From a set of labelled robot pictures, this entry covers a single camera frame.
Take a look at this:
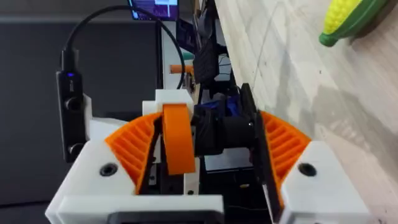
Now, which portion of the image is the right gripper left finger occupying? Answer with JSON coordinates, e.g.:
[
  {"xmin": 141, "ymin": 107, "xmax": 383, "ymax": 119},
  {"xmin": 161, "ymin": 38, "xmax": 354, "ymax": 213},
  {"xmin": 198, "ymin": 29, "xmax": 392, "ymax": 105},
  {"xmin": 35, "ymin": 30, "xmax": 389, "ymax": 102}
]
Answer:
[{"xmin": 45, "ymin": 112, "xmax": 163, "ymax": 224}]

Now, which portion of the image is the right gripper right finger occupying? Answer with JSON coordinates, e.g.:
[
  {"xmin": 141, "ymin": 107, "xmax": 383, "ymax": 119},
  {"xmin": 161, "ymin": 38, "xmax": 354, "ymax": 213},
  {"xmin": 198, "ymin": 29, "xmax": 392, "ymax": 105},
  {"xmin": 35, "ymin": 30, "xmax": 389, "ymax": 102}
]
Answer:
[{"xmin": 254, "ymin": 111, "xmax": 371, "ymax": 224}]

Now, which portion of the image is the orange white finger of the left gripper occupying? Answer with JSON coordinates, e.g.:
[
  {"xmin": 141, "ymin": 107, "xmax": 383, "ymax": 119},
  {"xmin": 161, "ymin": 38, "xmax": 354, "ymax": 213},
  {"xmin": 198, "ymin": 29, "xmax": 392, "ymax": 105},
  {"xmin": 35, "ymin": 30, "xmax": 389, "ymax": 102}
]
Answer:
[{"xmin": 142, "ymin": 89, "xmax": 200, "ymax": 195}]

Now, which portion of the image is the orange cylinder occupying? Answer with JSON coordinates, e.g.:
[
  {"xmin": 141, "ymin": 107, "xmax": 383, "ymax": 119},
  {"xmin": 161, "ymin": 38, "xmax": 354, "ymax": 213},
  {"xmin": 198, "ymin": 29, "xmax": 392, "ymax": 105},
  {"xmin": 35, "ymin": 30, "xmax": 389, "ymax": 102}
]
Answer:
[{"xmin": 169, "ymin": 63, "xmax": 194, "ymax": 75}]

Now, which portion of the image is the computer monitor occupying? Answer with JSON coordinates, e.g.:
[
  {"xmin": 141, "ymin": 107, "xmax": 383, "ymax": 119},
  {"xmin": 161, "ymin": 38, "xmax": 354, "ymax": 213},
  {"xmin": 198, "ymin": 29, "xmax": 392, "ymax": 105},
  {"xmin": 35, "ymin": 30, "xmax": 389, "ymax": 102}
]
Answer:
[{"xmin": 127, "ymin": 0, "xmax": 180, "ymax": 22}]

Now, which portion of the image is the toy corn cob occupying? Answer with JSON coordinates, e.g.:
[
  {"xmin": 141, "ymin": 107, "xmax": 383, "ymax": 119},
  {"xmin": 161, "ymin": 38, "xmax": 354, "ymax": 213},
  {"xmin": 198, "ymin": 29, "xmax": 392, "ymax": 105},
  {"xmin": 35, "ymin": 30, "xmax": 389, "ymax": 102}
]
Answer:
[{"xmin": 318, "ymin": 0, "xmax": 389, "ymax": 48}]

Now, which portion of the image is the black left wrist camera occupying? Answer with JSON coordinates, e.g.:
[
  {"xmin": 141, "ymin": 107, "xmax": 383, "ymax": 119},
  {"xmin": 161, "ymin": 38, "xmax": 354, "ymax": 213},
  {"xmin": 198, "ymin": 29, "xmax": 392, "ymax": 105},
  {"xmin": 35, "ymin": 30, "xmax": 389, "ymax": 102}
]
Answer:
[{"xmin": 55, "ymin": 49, "xmax": 91, "ymax": 163}]

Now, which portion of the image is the black camera cable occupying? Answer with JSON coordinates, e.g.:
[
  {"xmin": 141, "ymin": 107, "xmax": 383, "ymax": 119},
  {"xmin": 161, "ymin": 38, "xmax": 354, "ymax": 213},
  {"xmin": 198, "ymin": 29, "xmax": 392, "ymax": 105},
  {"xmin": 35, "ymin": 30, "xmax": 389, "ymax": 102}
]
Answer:
[{"xmin": 63, "ymin": 4, "xmax": 187, "ymax": 90}]

